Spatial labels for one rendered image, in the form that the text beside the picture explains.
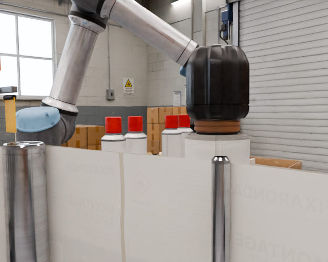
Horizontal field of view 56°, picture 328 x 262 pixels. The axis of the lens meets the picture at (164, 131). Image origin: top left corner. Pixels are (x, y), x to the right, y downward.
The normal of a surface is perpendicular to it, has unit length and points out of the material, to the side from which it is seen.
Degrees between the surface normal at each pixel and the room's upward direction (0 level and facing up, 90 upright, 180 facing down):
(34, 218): 90
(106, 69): 90
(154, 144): 87
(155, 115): 90
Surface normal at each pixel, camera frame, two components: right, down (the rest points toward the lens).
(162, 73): -0.76, 0.05
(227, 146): 0.14, 0.11
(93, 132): 0.69, 0.04
